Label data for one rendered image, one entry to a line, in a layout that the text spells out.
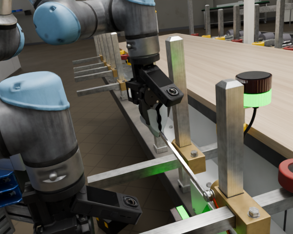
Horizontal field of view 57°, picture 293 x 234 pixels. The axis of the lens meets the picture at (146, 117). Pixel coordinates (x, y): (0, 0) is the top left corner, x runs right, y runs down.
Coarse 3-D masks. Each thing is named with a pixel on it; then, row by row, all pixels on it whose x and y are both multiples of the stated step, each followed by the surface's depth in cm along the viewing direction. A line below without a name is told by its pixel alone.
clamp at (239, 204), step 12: (216, 180) 59; (216, 192) 56; (228, 204) 51; (240, 204) 51; (252, 204) 50; (240, 216) 48; (264, 216) 47; (240, 228) 49; (252, 228) 47; (264, 228) 48
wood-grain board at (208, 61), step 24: (120, 48) 250; (192, 48) 198; (216, 48) 186; (240, 48) 174; (264, 48) 164; (192, 72) 134; (216, 72) 128; (240, 72) 122; (288, 72) 113; (192, 96) 108; (288, 96) 89; (264, 120) 75; (288, 120) 73; (288, 144) 62
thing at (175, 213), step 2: (172, 208) 76; (174, 208) 76; (170, 210) 75; (172, 210) 75; (174, 210) 75; (176, 210) 75; (172, 212) 75; (174, 212) 74; (176, 212) 74; (178, 212) 74; (174, 214) 74; (176, 214) 74; (178, 214) 73; (174, 216) 73; (176, 216) 73; (178, 216) 73; (180, 216) 73; (174, 218) 72; (176, 218) 72; (178, 218) 72; (180, 218) 72; (176, 220) 72; (178, 220) 72; (180, 220) 71
